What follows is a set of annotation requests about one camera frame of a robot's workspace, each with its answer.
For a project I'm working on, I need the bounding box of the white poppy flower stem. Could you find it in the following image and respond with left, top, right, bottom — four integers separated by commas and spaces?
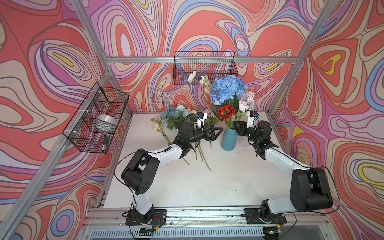
188, 71, 213, 94

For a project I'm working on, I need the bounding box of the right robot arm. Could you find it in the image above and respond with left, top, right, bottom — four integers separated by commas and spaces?
234, 121, 333, 217

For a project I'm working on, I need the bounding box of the cream rose spray stem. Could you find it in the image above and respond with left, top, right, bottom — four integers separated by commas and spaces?
149, 117, 189, 166

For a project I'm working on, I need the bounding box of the black wire basket left wall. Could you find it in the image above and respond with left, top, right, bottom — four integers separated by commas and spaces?
63, 83, 130, 154

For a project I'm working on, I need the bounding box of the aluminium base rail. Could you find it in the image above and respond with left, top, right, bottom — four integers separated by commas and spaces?
79, 206, 338, 240

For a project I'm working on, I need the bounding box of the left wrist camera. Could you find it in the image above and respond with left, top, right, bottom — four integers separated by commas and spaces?
196, 112, 208, 131

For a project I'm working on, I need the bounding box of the purple and pink mixed bouquet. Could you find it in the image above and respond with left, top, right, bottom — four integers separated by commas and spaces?
235, 91, 255, 121

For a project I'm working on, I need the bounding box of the teal ceramic vase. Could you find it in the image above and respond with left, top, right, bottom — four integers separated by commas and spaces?
221, 123, 238, 151

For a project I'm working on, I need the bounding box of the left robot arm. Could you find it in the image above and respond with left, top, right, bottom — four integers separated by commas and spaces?
121, 123, 224, 216

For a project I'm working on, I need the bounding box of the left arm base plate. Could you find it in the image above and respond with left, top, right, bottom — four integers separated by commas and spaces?
122, 209, 167, 227

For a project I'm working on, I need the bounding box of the bright blue hydrangea stem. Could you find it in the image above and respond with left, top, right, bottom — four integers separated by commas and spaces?
210, 75, 249, 115

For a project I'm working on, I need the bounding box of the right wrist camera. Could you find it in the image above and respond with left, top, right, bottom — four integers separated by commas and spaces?
247, 111, 260, 128

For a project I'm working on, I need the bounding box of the red gerbera flower stem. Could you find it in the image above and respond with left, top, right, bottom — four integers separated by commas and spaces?
216, 104, 237, 130

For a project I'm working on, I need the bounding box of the clear glass cup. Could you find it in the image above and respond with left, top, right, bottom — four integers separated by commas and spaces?
238, 136, 250, 148

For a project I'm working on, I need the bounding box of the black wire basket wall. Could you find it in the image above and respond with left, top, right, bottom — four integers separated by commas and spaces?
63, 83, 130, 154
173, 50, 238, 86

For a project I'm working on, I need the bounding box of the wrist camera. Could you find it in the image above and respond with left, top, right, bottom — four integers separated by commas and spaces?
247, 111, 260, 128
196, 112, 208, 131

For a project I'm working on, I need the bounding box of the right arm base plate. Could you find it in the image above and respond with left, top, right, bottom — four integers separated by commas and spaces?
241, 207, 287, 225

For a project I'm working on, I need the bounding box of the black wire basket back wall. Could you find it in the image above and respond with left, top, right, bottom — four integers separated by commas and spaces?
173, 50, 238, 86

